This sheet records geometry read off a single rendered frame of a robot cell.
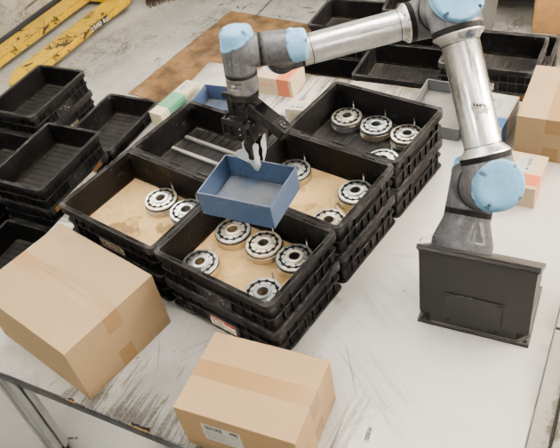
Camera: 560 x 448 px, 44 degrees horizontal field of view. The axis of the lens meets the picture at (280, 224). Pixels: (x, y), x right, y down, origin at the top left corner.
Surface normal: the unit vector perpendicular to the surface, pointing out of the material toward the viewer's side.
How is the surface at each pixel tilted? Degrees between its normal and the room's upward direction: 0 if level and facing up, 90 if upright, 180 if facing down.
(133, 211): 0
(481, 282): 90
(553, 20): 73
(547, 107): 0
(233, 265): 0
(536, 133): 90
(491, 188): 59
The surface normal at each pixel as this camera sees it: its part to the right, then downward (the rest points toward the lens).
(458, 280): -0.40, 0.67
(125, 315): 0.78, 0.34
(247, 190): -0.16, -0.71
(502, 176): 0.06, 0.19
